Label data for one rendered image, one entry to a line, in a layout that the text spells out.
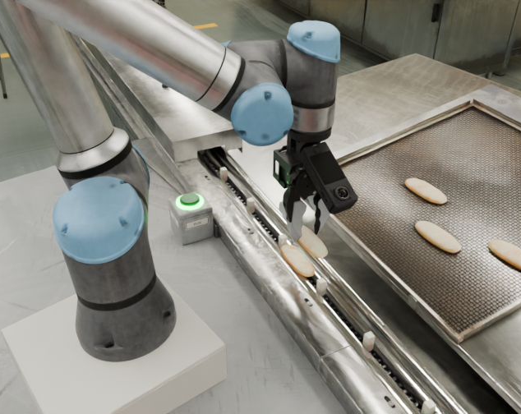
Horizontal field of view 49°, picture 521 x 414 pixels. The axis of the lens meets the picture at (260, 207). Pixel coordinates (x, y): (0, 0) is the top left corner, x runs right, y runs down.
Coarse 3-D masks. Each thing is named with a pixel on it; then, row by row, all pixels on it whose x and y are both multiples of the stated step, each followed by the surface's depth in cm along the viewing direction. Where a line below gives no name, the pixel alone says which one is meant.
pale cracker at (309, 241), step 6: (306, 228) 101; (306, 234) 100; (312, 234) 100; (300, 240) 99; (306, 240) 98; (312, 240) 98; (318, 240) 98; (306, 246) 97; (312, 246) 97; (318, 246) 97; (324, 246) 97; (312, 252) 96; (318, 252) 96; (324, 252) 96
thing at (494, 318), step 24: (432, 120) 131; (504, 120) 127; (384, 144) 127; (432, 144) 125; (456, 144) 123; (480, 144) 122; (384, 168) 120; (432, 168) 118; (456, 168) 117; (480, 168) 116; (504, 168) 114; (360, 192) 115; (384, 192) 114; (456, 192) 111; (480, 192) 110; (504, 192) 109; (360, 216) 110; (480, 216) 105; (408, 240) 103; (384, 264) 99; (480, 264) 96; (504, 264) 95; (408, 288) 94; (432, 288) 94; (456, 288) 93; (432, 312) 90; (504, 312) 87; (456, 336) 85
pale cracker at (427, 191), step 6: (408, 180) 115; (414, 180) 114; (420, 180) 114; (408, 186) 114; (414, 186) 113; (420, 186) 112; (426, 186) 112; (432, 186) 112; (414, 192) 113; (420, 192) 112; (426, 192) 111; (432, 192) 111; (438, 192) 110; (426, 198) 110; (432, 198) 110; (438, 198) 109; (444, 198) 109; (438, 204) 109
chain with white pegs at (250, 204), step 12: (204, 156) 140; (216, 168) 135; (252, 204) 119; (276, 240) 113; (324, 288) 99; (336, 312) 97; (348, 324) 95; (360, 336) 92; (372, 336) 88; (372, 348) 90; (420, 408) 82; (432, 408) 78
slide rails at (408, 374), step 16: (240, 208) 120; (256, 208) 120; (256, 224) 115; (272, 224) 115; (272, 240) 111; (288, 240) 111; (320, 272) 104; (336, 288) 100; (320, 304) 97; (352, 304) 97; (336, 320) 94; (368, 320) 94; (352, 336) 91; (368, 352) 88; (384, 352) 88; (400, 368) 86; (416, 384) 83; (400, 400) 81; (432, 400) 81
